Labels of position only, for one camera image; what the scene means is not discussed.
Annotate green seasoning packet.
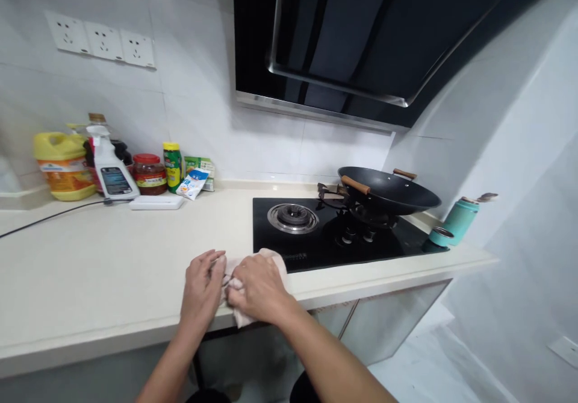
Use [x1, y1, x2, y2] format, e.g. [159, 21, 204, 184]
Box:
[184, 155, 217, 193]

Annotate flat white plastic box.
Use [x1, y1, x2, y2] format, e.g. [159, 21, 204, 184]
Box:
[128, 195, 185, 211]

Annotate white spray bottle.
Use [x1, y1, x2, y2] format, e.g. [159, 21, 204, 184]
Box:
[85, 125, 141, 199]

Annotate black cast iron pan support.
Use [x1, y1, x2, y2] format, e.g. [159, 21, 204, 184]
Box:
[315, 182, 399, 231]

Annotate black power cable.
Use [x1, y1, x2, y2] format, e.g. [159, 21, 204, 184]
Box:
[0, 197, 132, 240]

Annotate person's right hand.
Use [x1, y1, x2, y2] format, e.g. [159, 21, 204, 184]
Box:
[227, 252, 298, 327]

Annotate teal insulated flask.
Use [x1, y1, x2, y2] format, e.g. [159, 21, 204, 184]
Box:
[441, 192, 499, 246]

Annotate pale pink cleaning cloth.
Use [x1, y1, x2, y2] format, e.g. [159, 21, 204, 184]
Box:
[220, 247, 290, 330]

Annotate glossy grey base cabinet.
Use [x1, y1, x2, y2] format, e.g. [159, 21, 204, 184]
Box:
[310, 279, 454, 369]

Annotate round steel gas burner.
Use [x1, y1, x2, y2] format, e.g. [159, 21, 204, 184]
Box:
[267, 202, 320, 234]

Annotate person's right fingers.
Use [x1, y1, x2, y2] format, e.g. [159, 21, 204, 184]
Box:
[227, 275, 248, 309]

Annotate person's left hand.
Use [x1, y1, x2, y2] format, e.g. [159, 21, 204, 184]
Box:
[180, 249, 227, 328]

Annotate teal flask cup lid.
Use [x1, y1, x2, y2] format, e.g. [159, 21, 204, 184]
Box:
[428, 226, 455, 248]

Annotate red sauce jar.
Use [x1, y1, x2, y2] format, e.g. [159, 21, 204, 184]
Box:
[131, 152, 169, 196]

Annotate black glass gas cooktop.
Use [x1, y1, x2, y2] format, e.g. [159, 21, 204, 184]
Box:
[252, 194, 452, 274]

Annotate white and blue packet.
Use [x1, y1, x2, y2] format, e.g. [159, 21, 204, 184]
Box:
[175, 167, 211, 202]

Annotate black range hood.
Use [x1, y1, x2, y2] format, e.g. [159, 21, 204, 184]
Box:
[232, 0, 578, 136]

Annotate yellow green seasoning canister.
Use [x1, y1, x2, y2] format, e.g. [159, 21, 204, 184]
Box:
[162, 141, 187, 195]

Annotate person's left fingers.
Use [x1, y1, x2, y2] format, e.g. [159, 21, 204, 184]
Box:
[202, 249, 227, 273]

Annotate person's legs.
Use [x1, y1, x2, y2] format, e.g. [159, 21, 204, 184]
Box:
[178, 370, 331, 403]

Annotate white wall socket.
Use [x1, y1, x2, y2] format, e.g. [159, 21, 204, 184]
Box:
[119, 28, 157, 70]
[547, 336, 578, 370]
[84, 20, 125, 62]
[45, 10, 89, 55]

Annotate clear bottle with gold cap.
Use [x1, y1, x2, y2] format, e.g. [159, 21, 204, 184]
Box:
[82, 112, 114, 192]

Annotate black wok with wooden handles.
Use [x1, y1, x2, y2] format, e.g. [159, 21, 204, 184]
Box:
[337, 166, 443, 217]

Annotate yellow oil jug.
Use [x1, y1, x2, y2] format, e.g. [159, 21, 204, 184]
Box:
[32, 122, 98, 202]

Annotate dark sauce bottle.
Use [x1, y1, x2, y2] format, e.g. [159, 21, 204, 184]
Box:
[110, 139, 135, 170]

